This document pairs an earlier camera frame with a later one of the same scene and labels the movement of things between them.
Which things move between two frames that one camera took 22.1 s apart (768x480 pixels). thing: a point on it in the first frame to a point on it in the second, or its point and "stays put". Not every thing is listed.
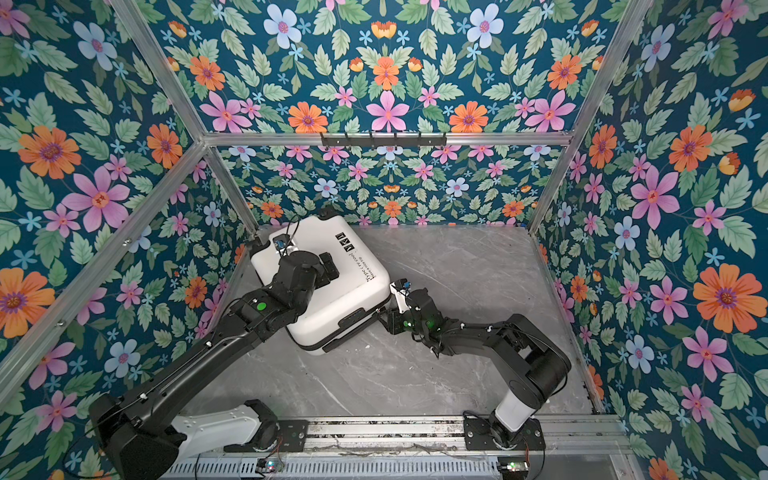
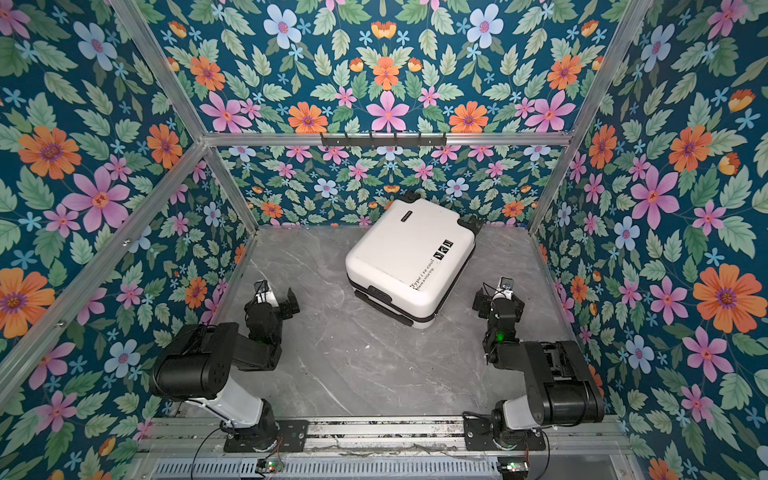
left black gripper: (326, 275) to (282, 312)
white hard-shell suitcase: (347, 308) to (411, 257)
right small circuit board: (513, 468) stays put
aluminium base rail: (570, 437) stays put
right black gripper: (394, 318) to (486, 302)
